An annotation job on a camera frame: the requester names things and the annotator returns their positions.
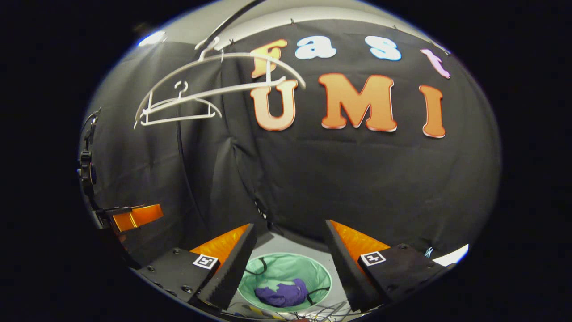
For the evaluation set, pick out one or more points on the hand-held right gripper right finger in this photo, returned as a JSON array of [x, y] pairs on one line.
[[348, 277]]

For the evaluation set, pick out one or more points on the purple ribbed shirt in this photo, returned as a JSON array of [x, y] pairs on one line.
[[281, 295]]

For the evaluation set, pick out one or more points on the black clothes rack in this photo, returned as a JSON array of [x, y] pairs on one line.
[[178, 143]]

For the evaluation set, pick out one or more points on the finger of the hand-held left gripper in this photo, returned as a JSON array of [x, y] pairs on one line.
[[134, 217]]

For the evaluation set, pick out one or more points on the green laundry hamper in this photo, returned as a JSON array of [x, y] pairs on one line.
[[286, 268]]

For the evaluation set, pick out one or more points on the small white clothes hanger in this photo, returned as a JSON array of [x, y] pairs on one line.
[[178, 119]]

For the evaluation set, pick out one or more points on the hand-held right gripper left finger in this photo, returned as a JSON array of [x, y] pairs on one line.
[[230, 273]]

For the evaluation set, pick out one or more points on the large white clothes hanger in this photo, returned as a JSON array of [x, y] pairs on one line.
[[241, 54]]

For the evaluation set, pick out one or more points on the small ceiling light panel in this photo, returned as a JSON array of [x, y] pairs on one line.
[[152, 38]]

